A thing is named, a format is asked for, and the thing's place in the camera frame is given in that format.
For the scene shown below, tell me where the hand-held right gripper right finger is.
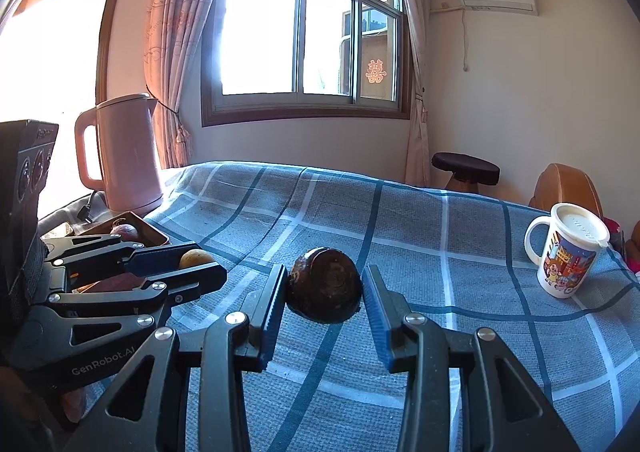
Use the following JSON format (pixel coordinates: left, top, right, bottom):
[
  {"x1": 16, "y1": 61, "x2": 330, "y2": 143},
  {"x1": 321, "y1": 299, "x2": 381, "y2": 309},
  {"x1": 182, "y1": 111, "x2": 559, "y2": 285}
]
[{"x1": 361, "y1": 263, "x2": 583, "y2": 452}]

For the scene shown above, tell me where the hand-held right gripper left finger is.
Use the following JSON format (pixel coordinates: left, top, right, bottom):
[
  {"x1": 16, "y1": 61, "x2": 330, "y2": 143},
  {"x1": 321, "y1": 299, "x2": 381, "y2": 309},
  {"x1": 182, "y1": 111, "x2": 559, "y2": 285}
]
[{"x1": 62, "y1": 265, "x2": 288, "y2": 452}]

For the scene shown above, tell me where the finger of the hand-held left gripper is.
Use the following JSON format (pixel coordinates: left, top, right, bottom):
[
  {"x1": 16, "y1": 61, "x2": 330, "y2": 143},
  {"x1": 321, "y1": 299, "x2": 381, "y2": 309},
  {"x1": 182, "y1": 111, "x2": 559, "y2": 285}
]
[
  {"x1": 44, "y1": 235, "x2": 201, "y2": 279},
  {"x1": 50, "y1": 263, "x2": 228, "y2": 328}
]

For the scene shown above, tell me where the small brown longan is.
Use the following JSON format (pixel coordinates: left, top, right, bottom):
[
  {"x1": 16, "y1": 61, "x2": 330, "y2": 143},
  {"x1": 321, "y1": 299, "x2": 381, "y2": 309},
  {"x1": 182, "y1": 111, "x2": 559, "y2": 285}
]
[{"x1": 178, "y1": 249, "x2": 216, "y2": 270}]

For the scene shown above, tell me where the pink tin box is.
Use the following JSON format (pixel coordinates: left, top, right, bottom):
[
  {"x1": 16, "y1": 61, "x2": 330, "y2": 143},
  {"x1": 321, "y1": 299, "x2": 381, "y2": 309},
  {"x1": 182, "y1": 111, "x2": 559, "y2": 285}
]
[{"x1": 42, "y1": 211, "x2": 171, "y2": 294}]

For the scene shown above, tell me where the dark brown water chestnut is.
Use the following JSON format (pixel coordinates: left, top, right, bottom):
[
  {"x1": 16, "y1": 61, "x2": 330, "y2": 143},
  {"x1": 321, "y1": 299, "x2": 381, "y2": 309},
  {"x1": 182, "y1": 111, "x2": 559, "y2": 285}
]
[{"x1": 287, "y1": 246, "x2": 363, "y2": 324}]

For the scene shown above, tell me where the pink electric kettle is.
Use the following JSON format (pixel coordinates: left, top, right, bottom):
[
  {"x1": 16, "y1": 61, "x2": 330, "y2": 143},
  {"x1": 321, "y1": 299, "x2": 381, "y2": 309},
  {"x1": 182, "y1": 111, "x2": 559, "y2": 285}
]
[{"x1": 75, "y1": 93, "x2": 165, "y2": 213}]

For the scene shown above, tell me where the blue plaid tablecloth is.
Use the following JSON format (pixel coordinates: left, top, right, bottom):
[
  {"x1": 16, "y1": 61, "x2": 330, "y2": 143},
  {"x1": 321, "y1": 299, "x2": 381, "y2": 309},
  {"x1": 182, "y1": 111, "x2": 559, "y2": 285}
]
[{"x1": 37, "y1": 161, "x2": 640, "y2": 452}]

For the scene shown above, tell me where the curtain tassel tieback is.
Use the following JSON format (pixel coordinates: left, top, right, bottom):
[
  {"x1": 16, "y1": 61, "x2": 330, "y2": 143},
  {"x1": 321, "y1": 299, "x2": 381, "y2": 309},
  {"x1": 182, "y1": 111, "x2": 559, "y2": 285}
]
[{"x1": 172, "y1": 107, "x2": 193, "y2": 163}]

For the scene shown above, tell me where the dark round stool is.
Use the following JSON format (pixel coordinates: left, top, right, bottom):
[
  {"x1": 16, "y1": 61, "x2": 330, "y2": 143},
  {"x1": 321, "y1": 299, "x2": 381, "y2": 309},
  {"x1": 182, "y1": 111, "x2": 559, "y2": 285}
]
[{"x1": 431, "y1": 152, "x2": 501, "y2": 194}]

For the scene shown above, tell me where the white printed mug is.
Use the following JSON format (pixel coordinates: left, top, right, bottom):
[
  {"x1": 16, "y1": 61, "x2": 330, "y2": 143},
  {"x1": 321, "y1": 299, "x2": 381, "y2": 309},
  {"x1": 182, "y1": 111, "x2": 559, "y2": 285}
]
[{"x1": 524, "y1": 202, "x2": 611, "y2": 299}]

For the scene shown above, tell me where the pink patterned curtain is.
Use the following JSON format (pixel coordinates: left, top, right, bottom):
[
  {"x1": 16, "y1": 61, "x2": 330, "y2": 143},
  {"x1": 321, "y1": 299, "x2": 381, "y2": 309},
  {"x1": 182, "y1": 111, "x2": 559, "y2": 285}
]
[{"x1": 142, "y1": 0, "x2": 241, "y2": 170}]

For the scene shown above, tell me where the white plastic mug lid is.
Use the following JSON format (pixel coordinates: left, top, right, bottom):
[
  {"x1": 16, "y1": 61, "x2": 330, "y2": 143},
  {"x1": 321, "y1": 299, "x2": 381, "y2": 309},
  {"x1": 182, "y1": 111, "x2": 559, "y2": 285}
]
[{"x1": 551, "y1": 202, "x2": 611, "y2": 249}]

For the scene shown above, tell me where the brown leather chair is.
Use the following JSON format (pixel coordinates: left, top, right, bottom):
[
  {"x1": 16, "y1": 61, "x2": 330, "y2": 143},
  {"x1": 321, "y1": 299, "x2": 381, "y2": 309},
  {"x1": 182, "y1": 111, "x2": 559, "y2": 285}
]
[{"x1": 528, "y1": 163, "x2": 606, "y2": 223}]

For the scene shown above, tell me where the pale curtain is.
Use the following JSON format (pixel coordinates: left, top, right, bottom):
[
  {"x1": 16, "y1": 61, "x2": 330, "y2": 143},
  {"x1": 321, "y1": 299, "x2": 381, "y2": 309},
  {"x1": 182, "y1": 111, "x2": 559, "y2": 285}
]
[{"x1": 397, "y1": 0, "x2": 441, "y2": 188}]

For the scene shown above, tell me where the sliding window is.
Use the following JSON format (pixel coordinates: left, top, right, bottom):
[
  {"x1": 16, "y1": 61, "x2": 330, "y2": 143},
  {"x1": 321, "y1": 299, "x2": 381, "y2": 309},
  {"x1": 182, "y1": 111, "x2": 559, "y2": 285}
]
[{"x1": 200, "y1": 0, "x2": 416, "y2": 128}]

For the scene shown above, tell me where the black kettle power cord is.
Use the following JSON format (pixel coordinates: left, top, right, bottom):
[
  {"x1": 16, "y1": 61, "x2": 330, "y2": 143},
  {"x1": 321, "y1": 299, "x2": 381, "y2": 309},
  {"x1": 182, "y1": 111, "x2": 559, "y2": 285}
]
[{"x1": 79, "y1": 191, "x2": 103, "y2": 224}]

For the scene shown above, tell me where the wooden door frame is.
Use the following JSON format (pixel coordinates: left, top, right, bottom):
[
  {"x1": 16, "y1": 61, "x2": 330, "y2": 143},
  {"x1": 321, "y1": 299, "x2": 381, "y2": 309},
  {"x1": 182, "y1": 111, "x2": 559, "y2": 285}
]
[{"x1": 95, "y1": 0, "x2": 126, "y2": 108}]

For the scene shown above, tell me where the air conditioner cable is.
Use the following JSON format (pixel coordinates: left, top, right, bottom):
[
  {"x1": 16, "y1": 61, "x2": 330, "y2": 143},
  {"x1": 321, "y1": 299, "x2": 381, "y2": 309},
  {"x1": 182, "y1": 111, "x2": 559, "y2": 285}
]
[{"x1": 461, "y1": 10, "x2": 471, "y2": 72}]

